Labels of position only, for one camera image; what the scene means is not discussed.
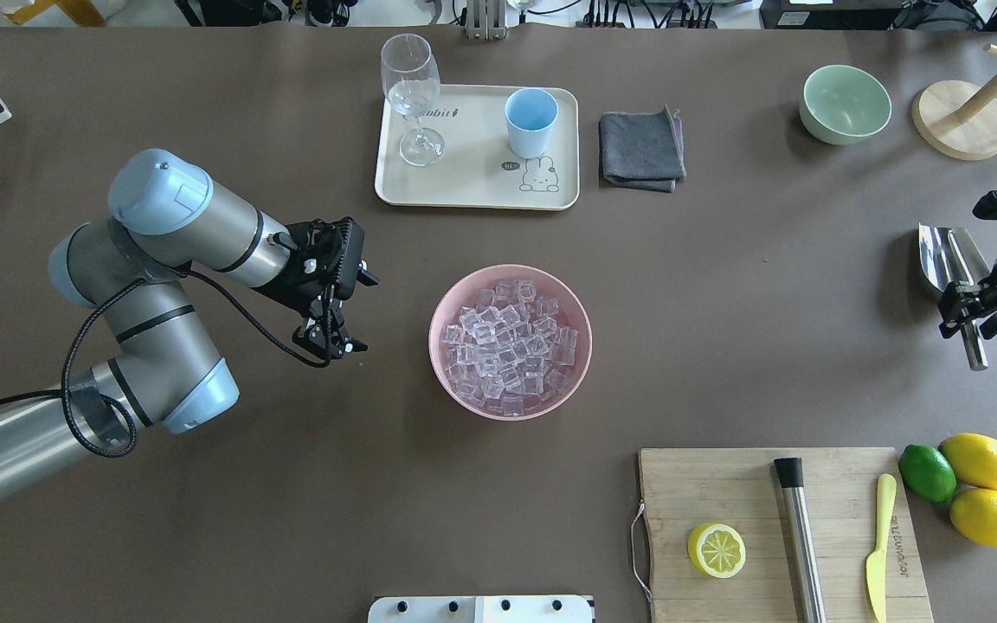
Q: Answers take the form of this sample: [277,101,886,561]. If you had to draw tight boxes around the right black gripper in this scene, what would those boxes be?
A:
[938,281,997,340]

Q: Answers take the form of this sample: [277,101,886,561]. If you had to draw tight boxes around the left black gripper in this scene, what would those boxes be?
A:
[272,217,380,364]

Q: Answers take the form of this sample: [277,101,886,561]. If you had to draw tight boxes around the metal ice scoop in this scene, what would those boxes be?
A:
[917,223,993,373]

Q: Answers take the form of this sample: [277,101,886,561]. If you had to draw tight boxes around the pink bowl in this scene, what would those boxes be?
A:
[428,264,593,421]

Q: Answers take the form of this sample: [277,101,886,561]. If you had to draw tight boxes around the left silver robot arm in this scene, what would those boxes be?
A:
[0,147,377,501]

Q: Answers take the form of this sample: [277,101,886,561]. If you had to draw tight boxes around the clear ice cubes pile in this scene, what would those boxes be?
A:
[441,279,581,416]

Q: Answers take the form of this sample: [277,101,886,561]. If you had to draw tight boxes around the wooden cup tree stand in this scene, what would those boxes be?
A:
[911,44,997,161]

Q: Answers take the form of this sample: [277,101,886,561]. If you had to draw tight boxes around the light blue cup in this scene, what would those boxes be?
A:
[504,87,559,158]

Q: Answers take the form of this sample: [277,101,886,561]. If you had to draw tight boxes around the yellow lemon upper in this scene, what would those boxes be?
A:
[938,433,997,491]

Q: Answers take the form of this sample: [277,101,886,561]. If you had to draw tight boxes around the yellow lemon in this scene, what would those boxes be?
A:
[949,488,997,548]
[938,433,997,491]

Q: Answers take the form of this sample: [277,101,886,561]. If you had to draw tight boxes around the beige serving tray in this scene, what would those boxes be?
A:
[373,84,579,210]

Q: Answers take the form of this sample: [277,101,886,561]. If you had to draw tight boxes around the green lime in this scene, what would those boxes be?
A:
[898,443,957,504]

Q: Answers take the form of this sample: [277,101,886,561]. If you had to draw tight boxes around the yellow lemon lower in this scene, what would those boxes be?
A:
[949,488,997,548]

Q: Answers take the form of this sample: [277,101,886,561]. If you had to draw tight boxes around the clear wine glass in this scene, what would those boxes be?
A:
[380,33,446,167]

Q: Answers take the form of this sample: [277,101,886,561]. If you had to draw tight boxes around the green bowl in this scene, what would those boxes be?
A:
[799,66,891,146]

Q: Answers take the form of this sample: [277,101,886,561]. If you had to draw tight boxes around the steel muddler black tip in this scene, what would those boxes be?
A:
[773,457,828,622]

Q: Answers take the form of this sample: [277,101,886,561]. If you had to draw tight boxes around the yellow plastic knife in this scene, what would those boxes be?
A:
[864,473,897,622]

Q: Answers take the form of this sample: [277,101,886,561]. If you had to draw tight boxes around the grey folded cloth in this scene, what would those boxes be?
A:
[599,106,687,193]

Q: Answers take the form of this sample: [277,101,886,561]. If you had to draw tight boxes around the bamboo cutting board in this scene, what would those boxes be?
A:
[638,448,899,622]

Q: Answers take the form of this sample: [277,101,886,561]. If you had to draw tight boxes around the half lemon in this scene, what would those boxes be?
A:
[687,522,747,579]

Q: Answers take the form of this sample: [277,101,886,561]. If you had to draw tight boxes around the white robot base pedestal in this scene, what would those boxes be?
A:
[367,593,596,622]

